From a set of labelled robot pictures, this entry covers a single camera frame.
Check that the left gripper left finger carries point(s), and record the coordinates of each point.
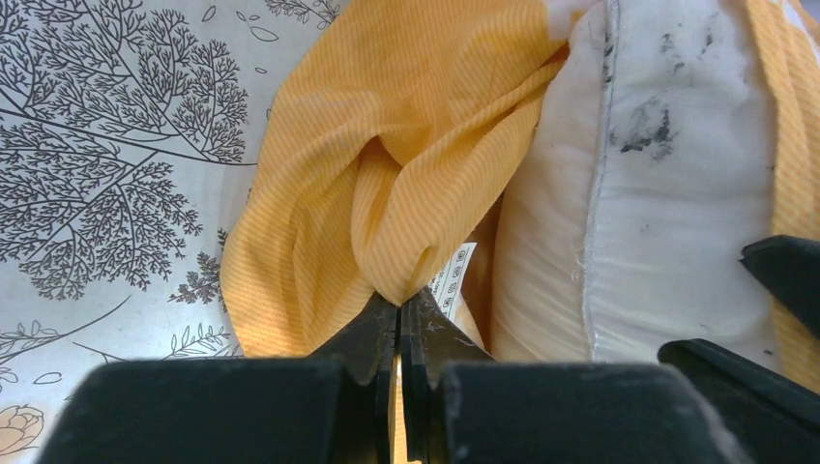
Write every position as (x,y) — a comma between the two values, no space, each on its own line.
(363,352)

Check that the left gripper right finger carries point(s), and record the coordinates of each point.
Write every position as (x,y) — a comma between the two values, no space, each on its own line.
(428,342)

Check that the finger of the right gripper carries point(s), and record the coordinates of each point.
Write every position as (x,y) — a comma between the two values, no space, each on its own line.
(775,419)
(788,267)

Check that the white pillow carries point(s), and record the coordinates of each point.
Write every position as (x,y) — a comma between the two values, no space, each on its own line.
(651,167)

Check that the orange pillowcase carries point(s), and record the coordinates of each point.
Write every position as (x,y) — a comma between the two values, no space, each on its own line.
(393,142)

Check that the floral tablecloth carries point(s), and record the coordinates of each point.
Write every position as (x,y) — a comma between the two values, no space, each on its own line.
(130,134)

